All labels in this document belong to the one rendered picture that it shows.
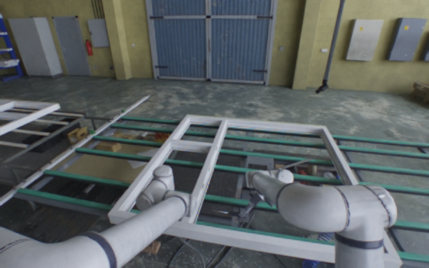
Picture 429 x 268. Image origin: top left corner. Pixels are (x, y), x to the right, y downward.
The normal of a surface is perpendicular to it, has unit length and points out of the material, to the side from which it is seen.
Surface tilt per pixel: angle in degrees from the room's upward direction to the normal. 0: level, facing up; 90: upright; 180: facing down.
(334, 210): 45
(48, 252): 23
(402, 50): 90
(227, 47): 90
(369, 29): 90
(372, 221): 59
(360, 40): 90
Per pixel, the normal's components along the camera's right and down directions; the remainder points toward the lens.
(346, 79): -0.20, 0.46
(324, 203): -0.22, -0.47
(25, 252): 0.15, -0.98
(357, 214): 0.05, -0.05
